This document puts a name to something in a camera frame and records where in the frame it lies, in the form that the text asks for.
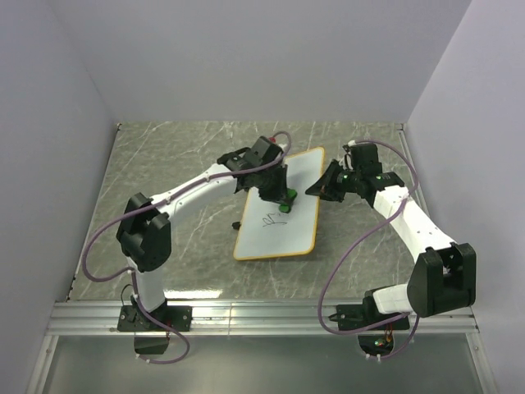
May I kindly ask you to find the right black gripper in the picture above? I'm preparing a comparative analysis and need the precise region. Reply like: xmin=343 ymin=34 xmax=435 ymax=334
xmin=305 ymin=160 xmax=360 ymax=204

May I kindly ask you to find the green whiteboard eraser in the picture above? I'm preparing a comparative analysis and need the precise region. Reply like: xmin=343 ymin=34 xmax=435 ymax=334
xmin=279 ymin=189 xmax=297 ymax=213

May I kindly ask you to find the yellow framed whiteboard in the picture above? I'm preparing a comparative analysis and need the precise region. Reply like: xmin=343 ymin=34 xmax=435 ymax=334
xmin=233 ymin=147 xmax=325 ymax=261

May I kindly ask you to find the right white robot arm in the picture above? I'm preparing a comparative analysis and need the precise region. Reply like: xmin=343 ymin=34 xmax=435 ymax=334
xmin=305 ymin=140 xmax=477 ymax=328

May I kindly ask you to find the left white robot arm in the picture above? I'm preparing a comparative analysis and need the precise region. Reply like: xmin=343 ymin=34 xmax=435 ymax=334
xmin=116 ymin=136 xmax=297 ymax=330

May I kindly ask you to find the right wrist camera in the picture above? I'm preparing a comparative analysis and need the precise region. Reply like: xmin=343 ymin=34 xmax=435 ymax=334
xmin=342 ymin=140 xmax=357 ymax=170

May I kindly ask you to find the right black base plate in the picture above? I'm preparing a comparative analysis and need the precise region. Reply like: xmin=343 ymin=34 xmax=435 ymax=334
xmin=328 ymin=303 xmax=410 ymax=331

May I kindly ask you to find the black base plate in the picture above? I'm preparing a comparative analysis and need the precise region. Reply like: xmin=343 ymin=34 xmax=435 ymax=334
xmin=328 ymin=303 xmax=410 ymax=331
xmin=116 ymin=305 xmax=193 ymax=332

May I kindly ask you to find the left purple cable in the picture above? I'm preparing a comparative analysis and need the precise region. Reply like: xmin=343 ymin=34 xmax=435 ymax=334
xmin=82 ymin=131 xmax=293 ymax=365

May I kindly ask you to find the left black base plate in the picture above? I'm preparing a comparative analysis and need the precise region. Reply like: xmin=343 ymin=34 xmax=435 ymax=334
xmin=116 ymin=305 xmax=193 ymax=332

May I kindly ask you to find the aluminium mounting rail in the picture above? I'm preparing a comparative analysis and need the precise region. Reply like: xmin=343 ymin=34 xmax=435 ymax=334
xmin=45 ymin=300 xmax=479 ymax=337

